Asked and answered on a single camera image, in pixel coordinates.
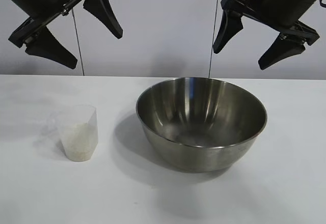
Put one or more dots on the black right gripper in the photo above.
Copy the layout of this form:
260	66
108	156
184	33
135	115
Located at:
285	2

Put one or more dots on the clear plastic measuring cup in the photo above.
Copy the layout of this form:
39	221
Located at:
79	114

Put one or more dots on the white uncooked rice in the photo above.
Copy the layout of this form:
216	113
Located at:
79	142

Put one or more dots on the stainless steel mixing bowl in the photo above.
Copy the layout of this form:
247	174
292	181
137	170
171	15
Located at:
203	155

